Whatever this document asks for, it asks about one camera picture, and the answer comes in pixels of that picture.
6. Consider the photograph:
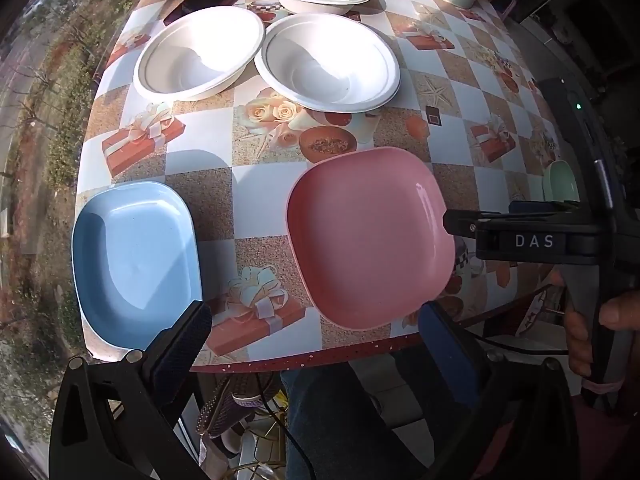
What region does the black cable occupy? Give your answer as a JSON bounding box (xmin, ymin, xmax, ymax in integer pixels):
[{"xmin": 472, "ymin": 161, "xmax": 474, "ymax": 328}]
[{"xmin": 252, "ymin": 372, "xmax": 316, "ymax": 480}]

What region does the pink square plate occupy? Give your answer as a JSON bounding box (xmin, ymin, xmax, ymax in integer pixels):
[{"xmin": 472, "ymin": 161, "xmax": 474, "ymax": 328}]
[{"xmin": 285, "ymin": 146, "xmax": 457, "ymax": 332}]

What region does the checkered printed tablecloth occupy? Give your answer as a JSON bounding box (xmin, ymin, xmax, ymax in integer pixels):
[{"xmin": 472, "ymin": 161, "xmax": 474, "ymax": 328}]
[{"xmin": 75, "ymin": 0, "xmax": 566, "ymax": 373}]

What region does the light green bowl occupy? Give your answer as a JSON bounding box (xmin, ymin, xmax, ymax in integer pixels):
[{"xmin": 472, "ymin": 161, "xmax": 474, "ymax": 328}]
[{"xmin": 542, "ymin": 159, "xmax": 581, "ymax": 211}]

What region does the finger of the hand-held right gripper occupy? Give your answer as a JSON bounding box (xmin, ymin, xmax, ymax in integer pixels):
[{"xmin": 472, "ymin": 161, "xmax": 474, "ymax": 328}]
[
  {"xmin": 509, "ymin": 199, "xmax": 585, "ymax": 214},
  {"xmin": 443, "ymin": 208, "xmax": 482, "ymax": 235}
]

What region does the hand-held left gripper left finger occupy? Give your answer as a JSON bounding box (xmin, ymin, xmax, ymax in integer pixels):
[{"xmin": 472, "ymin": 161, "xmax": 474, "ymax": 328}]
[{"xmin": 48, "ymin": 300, "xmax": 213, "ymax": 480}]

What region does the person's right hand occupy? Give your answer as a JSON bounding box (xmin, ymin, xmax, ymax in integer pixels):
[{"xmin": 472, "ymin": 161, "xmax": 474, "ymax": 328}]
[{"xmin": 564, "ymin": 291, "xmax": 640, "ymax": 381}]

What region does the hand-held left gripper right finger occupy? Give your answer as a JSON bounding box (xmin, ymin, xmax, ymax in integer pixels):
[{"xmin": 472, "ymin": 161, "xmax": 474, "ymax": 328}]
[{"xmin": 417, "ymin": 302, "xmax": 588, "ymax": 480}]

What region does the red plastic object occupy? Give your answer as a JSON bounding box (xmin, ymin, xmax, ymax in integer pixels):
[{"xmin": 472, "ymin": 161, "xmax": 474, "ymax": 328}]
[{"xmin": 477, "ymin": 0, "xmax": 522, "ymax": 22}]

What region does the person's leg in jeans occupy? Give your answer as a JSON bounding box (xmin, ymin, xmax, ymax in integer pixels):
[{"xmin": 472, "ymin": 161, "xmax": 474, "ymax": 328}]
[{"xmin": 279, "ymin": 347, "xmax": 431, "ymax": 480}]

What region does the blue square plate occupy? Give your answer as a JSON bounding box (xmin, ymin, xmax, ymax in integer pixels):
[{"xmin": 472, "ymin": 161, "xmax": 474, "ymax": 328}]
[{"xmin": 71, "ymin": 180, "xmax": 203, "ymax": 352}]

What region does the patterned slipper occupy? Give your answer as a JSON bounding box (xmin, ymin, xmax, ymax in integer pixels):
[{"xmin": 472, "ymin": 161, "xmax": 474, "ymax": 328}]
[{"xmin": 196, "ymin": 374, "xmax": 257, "ymax": 437}]

